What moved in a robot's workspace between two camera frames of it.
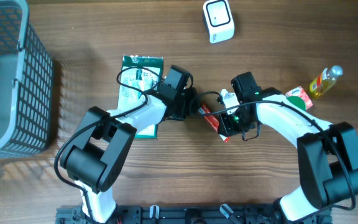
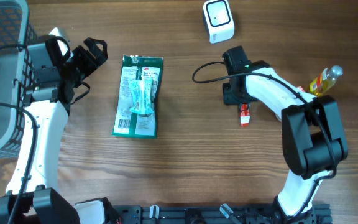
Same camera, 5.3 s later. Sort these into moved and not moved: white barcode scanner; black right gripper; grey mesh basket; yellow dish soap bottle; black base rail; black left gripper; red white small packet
Moved: black left gripper; red white small packet; black right gripper
Not moved: grey mesh basket; yellow dish soap bottle; white barcode scanner; black base rail
